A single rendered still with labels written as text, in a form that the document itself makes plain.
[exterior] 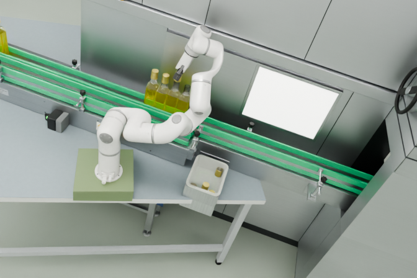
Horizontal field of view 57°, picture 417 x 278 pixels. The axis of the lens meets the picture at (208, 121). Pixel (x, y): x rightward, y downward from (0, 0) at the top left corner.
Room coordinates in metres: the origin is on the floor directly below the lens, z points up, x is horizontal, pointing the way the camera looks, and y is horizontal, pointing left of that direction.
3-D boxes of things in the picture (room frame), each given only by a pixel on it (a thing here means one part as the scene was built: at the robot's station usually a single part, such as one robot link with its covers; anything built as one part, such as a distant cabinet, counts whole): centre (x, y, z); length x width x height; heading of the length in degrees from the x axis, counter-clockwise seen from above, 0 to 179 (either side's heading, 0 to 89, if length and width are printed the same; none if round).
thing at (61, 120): (1.39, 0.75, 0.79); 0.08 x 0.08 x 0.08; 86
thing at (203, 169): (1.30, -0.07, 0.80); 0.22 x 0.17 x 0.09; 176
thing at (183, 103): (1.54, 0.15, 0.99); 0.06 x 0.06 x 0.21; 86
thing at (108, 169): (1.13, 0.38, 0.90); 0.16 x 0.13 x 0.15; 15
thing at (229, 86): (1.65, -0.13, 1.15); 0.90 x 0.03 x 0.34; 86
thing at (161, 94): (1.54, 0.26, 0.99); 0.06 x 0.06 x 0.21; 85
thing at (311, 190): (1.36, -0.60, 0.90); 0.17 x 0.05 x 0.23; 176
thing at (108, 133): (1.15, 0.39, 1.06); 0.13 x 0.10 x 0.16; 3
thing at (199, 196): (1.32, -0.08, 0.79); 0.27 x 0.17 x 0.08; 176
